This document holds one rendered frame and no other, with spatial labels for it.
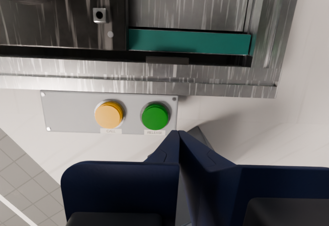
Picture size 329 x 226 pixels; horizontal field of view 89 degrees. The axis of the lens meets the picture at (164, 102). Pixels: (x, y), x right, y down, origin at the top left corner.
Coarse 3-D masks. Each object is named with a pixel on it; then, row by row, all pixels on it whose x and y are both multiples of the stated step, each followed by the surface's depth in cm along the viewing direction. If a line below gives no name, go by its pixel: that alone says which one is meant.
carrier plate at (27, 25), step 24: (0, 0) 21; (72, 0) 21; (96, 0) 21; (120, 0) 21; (0, 24) 21; (24, 24) 21; (48, 24) 21; (72, 24) 21; (96, 24) 21; (120, 24) 22; (72, 48) 22; (96, 48) 22; (120, 48) 22
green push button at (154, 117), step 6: (150, 108) 25; (156, 108) 25; (162, 108) 25; (144, 114) 25; (150, 114) 25; (156, 114) 25; (162, 114) 25; (144, 120) 25; (150, 120) 25; (156, 120) 25; (162, 120) 25; (150, 126) 25; (156, 126) 25; (162, 126) 25
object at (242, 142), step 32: (32, 128) 37; (224, 128) 38; (256, 128) 38; (288, 128) 38; (320, 128) 38; (64, 160) 40; (96, 160) 40; (128, 160) 40; (256, 160) 40; (288, 160) 41; (320, 160) 41
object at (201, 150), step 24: (192, 144) 9; (192, 168) 8; (216, 168) 6; (240, 168) 4; (264, 168) 4; (288, 168) 4; (312, 168) 4; (192, 192) 8; (216, 192) 5; (240, 192) 4; (264, 192) 4; (288, 192) 4; (312, 192) 4; (192, 216) 8; (216, 216) 5; (240, 216) 4
